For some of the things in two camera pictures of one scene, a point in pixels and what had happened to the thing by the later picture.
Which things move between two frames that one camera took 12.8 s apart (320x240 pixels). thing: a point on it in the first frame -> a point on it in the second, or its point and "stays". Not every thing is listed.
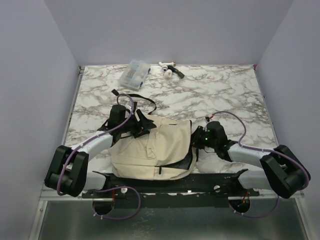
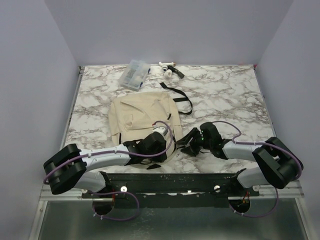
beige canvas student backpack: x=163 y=153 -> x=133 y=116
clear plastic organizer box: x=134 y=74 stays
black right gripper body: x=201 y=138 stays
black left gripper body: x=134 y=125 -> x=158 y=158
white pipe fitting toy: x=167 y=72 stays
